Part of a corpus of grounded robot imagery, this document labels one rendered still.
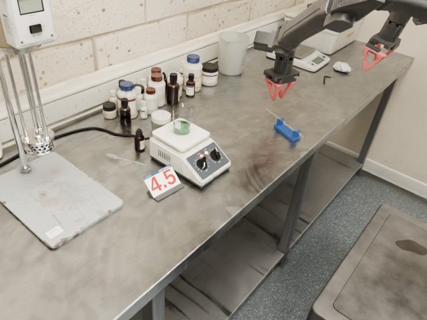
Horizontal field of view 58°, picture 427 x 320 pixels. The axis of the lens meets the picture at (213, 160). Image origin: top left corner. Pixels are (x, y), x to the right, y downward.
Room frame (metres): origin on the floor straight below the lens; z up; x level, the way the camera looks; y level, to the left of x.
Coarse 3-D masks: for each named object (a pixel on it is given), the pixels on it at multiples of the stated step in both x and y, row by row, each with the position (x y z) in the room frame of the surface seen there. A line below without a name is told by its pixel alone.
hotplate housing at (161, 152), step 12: (156, 144) 0.86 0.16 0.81; (204, 144) 0.88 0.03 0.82; (216, 144) 0.89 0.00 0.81; (156, 156) 0.86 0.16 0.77; (168, 156) 0.83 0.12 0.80; (180, 156) 0.81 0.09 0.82; (180, 168) 0.81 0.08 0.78; (192, 168) 0.79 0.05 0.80; (228, 168) 0.86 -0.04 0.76; (192, 180) 0.78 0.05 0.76; (204, 180) 0.77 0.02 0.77
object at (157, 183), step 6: (168, 168) 0.79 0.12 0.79; (156, 174) 0.76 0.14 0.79; (162, 174) 0.77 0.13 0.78; (168, 174) 0.78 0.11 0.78; (174, 174) 0.79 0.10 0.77; (150, 180) 0.74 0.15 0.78; (156, 180) 0.75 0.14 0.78; (162, 180) 0.76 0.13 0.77; (168, 180) 0.77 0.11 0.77; (174, 180) 0.77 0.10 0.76; (150, 186) 0.73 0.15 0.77; (156, 186) 0.74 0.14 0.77; (162, 186) 0.75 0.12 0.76; (168, 186) 0.75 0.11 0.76; (156, 192) 0.72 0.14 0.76
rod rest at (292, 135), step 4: (280, 120) 1.12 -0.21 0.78; (276, 124) 1.12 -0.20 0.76; (280, 124) 1.12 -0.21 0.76; (284, 124) 1.13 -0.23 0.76; (276, 128) 1.11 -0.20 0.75; (280, 128) 1.10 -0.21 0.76; (284, 128) 1.10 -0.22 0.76; (288, 128) 1.11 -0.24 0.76; (280, 132) 1.09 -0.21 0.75; (284, 132) 1.08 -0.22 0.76; (288, 132) 1.08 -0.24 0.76; (292, 132) 1.09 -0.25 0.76; (296, 132) 1.06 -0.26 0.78; (288, 136) 1.06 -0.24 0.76; (292, 136) 1.05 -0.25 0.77; (296, 136) 1.06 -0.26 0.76; (292, 140) 1.04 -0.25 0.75; (296, 140) 1.05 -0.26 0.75
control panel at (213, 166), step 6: (210, 144) 0.88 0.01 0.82; (198, 150) 0.85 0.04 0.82; (204, 150) 0.86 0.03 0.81; (210, 150) 0.87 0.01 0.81; (192, 156) 0.82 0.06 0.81; (198, 156) 0.83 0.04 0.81; (222, 156) 0.87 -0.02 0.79; (192, 162) 0.80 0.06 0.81; (210, 162) 0.83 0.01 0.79; (216, 162) 0.84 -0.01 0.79; (222, 162) 0.85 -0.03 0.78; (228, 162) 0.86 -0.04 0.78; (198, 168) 0.79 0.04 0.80; (210, 168) 0.81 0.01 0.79; (216, 168) 0.82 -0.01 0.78; (198, 174) 0.78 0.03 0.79; (204, 174) 0.79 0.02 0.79; (210, 174) 0.80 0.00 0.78
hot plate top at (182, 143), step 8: (160, 128) 0.90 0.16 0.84; (168, 128) 0.91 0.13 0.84; (192, 128) 0.92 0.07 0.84; (200, 128) 0.93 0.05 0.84; (160, 136) 0.87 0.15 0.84; (168, 136) 0.87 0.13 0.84; (176, 136) 0.87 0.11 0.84; (184, 136) 0.88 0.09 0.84; (192, 136) 0.88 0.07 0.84; (200, 136) 0.89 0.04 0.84; (208, 136) 0.90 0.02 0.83; (168, 144) 0.84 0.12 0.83; (176, 144) 0.83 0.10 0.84; (184, 144) 0.84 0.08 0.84; (192, 144) 0.84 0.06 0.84
